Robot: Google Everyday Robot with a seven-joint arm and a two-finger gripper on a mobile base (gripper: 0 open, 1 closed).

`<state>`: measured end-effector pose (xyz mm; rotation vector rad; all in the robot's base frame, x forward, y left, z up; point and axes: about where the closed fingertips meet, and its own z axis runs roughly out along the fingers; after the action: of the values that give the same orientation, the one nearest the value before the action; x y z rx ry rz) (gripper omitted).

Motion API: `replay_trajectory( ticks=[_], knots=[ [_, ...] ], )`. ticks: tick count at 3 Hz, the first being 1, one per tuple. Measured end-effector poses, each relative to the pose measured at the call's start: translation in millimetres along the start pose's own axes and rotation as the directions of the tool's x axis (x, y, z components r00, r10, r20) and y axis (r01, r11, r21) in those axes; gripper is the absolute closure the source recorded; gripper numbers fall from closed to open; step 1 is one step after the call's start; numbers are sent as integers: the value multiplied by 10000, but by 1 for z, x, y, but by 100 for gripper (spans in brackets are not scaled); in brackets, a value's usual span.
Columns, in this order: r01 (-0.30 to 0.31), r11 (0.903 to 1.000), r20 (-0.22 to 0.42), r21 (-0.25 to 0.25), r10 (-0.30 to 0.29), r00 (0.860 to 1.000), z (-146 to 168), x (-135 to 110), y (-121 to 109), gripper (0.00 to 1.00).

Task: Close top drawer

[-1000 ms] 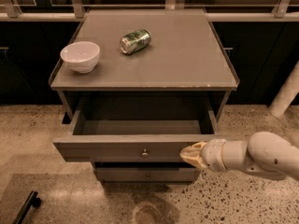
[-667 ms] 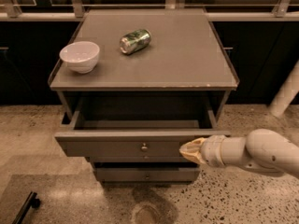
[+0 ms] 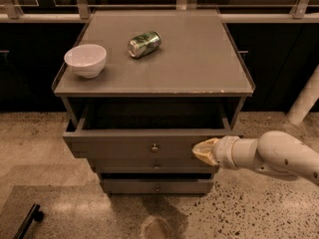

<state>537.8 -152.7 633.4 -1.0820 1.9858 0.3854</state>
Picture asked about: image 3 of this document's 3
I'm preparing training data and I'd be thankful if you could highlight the black bar on floor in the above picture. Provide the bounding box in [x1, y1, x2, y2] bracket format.
[13, 204, 44, 239]

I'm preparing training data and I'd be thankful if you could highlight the green soda can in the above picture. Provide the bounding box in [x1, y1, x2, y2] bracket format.
[128, 31, 161, 59]

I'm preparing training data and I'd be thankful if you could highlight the grey middle drawer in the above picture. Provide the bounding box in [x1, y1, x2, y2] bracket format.
[88, 158, 216, 173]

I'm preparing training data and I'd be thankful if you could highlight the metal railing frame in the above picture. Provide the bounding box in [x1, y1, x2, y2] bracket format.
[0, 0, 319, 23]

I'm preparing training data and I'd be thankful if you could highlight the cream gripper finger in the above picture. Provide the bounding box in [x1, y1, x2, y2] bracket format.
[192, 137, 218, 166]

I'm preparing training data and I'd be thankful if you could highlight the grey drawer cabinet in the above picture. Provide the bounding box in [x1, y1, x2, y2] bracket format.
[51, 9, 256, 195]

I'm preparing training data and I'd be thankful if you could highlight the grey bottom drawer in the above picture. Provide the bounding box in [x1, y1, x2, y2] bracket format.
[101, 173, 213, 194]

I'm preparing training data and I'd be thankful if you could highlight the grey drawer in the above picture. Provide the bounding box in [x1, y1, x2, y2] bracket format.
[101, 173, 213, 194]
[63, 109, 240, 159]
[88, 158, 216, 173]

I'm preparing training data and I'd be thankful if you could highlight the white ceramic bowl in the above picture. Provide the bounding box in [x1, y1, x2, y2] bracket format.
[64, 44, 107, 79]

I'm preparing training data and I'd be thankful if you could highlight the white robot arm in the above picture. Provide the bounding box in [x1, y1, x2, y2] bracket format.
[192, 130, 319, 185]

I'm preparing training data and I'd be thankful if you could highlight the grey top drawer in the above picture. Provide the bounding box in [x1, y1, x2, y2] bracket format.
[63, 109, 240, 159]

